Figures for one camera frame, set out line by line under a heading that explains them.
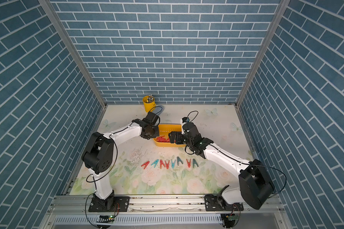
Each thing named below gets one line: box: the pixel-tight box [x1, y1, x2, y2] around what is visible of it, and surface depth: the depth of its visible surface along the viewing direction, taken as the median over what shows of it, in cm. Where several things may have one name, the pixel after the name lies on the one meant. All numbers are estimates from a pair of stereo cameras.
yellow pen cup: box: [142, 94, 157, 113], surface depth 110 cm
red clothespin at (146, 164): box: [140, 160, 151, 170], surface depth 89 cm
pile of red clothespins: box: [156, 136, 171, 143], surface depth 98 cm
